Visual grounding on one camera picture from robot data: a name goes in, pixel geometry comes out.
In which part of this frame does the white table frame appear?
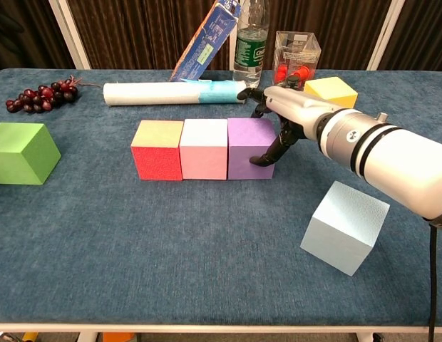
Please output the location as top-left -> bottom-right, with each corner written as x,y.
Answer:
0,322 -> 442,342

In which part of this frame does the clear plastic water bottle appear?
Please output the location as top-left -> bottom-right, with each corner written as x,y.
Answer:
232,0 -> 270,92

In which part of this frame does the blue fabric table cover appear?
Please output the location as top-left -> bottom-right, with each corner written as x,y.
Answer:
0,68 -> 442,326

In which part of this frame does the dark red grape bunch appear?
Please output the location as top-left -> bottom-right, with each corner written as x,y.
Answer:
5,74 -> 101,114

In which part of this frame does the red foam cube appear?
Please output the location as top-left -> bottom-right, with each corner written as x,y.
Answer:
130,120 -> 185,182

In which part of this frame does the blue cardboard box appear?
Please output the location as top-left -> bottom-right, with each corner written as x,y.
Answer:
169,0 -> 242,82

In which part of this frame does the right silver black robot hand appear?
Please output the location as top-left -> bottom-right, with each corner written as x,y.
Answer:
236,85 -> 336,167

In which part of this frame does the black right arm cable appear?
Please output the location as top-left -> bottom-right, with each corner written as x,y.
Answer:
428,217 -> 439,342

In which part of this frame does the clear box with red pieces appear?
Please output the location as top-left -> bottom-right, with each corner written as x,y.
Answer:
272,31 -> 322,90

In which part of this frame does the white plastic bag roll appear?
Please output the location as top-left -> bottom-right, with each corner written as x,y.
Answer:
102,79 -> 248,107

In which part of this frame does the orange object under table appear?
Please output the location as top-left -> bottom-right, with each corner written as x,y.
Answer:
102,332 -> 135,342

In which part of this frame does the light blue foam cube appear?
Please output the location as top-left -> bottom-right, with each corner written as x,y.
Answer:
299,180 -> 391,277

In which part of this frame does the yellow foam cube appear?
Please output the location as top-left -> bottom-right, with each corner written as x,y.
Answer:
303,76 -> 359,110

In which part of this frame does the purple foam cube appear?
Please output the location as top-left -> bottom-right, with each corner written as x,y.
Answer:
227,118 -> 278,181

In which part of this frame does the white screen post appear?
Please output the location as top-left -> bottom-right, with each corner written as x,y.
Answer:
229,33 -> 240,71
48,0 -> 91,71
366,0 -> 406,71

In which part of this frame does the pink foam cube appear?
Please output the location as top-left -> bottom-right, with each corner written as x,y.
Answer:
178,118 -> 230,181

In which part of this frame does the green foam cube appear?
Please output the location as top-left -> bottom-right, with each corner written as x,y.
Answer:
0,122 -> 62,185

